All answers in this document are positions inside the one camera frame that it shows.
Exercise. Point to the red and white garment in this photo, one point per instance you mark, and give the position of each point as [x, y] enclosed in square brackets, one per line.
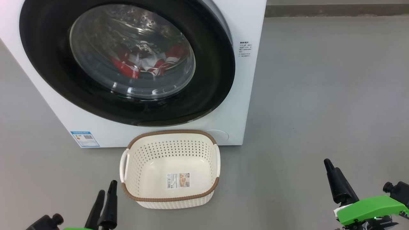
[127, 68]

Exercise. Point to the washing machine round door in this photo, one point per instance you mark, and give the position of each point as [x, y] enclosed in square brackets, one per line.
[211, 80]

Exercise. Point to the blue energy label sticker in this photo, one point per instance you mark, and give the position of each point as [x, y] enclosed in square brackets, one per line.
[84, 139]

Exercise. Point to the cream laundry basket brown rim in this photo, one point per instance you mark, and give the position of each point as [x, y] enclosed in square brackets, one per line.
[150, 172]

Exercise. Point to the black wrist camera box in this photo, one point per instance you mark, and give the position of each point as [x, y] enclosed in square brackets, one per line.
[44, 223]
[401, 191]

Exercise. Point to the stainless steel washing machine drum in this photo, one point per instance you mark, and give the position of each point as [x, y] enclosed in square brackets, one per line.
[105, 35]

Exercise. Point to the round white filter cover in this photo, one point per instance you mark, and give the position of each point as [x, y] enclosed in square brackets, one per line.
[220, 135]

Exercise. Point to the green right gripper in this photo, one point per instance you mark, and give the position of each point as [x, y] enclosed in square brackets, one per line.
[370, 209]

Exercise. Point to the white washing machine body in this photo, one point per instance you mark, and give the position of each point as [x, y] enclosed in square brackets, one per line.
[249, 95]

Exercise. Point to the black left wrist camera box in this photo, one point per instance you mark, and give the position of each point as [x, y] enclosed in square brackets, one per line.
[44, 223]

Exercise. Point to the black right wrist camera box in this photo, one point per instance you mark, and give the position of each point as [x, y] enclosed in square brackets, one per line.
[401, 191]

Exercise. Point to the printed product label sticker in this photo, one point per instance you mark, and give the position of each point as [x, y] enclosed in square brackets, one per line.
[178, 180]

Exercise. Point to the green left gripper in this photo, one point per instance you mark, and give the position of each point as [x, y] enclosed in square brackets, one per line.
[76, 228]

